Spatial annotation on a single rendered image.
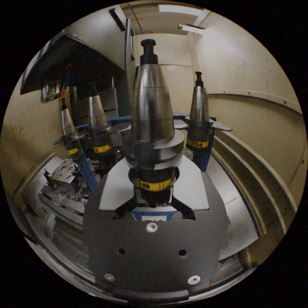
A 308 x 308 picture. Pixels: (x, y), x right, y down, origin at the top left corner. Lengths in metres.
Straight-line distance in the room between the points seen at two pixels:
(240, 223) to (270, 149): 0.36
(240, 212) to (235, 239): 0.15
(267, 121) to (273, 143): 0.10
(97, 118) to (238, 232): 0.67
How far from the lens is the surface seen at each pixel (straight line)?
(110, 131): 0.19
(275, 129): 0.49
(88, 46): 0.47
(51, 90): 0.60
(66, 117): 0.29
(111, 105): 0.85
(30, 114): 1.68
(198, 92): 0.20
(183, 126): 0.18
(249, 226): 0.60
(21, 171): 1.57
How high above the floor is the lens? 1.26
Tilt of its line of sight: 30 degrees down
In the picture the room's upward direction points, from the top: 4 degrees counter-clockwise
